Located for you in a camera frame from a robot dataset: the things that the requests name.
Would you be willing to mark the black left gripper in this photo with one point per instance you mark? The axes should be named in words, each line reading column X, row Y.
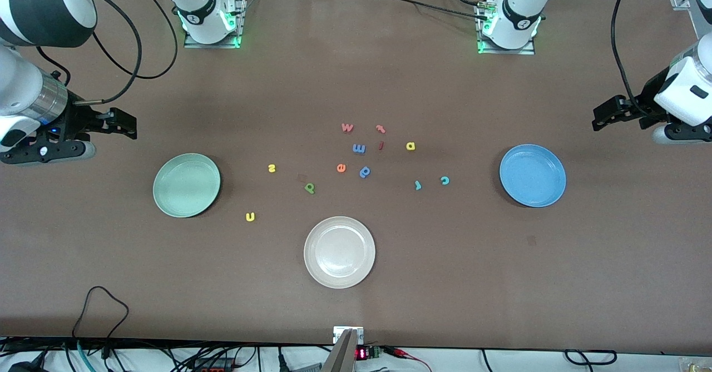
column 639, row 107

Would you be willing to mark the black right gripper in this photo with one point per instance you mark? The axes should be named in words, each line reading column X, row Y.
column 77, row 120

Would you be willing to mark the green foam letter p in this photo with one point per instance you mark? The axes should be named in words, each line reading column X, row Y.
column 311, row 191

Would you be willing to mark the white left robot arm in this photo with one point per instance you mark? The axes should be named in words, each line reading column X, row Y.
column 690, row 91

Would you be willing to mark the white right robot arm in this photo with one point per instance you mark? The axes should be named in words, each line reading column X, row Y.
column 16, row 83

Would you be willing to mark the green plate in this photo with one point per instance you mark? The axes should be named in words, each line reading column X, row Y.
column 186, row 186

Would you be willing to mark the blue plate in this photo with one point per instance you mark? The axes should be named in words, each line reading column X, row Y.
column 532, row 175

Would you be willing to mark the pink foam letter w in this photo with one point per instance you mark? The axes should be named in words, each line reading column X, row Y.
column 347, row 129

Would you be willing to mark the blue foam letter m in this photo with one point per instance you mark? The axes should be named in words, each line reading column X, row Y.
column 359, row 145

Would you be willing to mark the blue foam letter p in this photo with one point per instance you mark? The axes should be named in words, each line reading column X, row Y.
column 361, row 175

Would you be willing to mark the beige plate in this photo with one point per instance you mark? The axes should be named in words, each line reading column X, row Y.
column 339, row 252

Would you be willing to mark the power strip with red switches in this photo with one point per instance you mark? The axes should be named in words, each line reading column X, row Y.
column 214, row 367

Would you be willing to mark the red LED display module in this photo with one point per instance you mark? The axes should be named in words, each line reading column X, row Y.
column 361, row 353

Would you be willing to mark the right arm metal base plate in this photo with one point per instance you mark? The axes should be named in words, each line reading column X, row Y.
column 211, row 44

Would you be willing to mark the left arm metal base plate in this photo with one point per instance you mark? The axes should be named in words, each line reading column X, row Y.
column 506, row 51

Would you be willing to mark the aluminium corner bracket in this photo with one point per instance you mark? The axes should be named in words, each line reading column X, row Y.
column 680, row 0

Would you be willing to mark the white mounting bracket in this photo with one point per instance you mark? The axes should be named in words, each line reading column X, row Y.
column 360, row 334

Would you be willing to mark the grey metal camera post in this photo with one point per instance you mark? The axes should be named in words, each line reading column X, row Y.
column 342, row 358

